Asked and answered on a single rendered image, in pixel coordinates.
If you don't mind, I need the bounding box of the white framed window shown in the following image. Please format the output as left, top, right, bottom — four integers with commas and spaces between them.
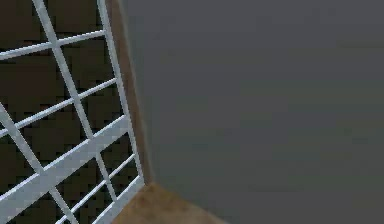
0, 0, 146, 224

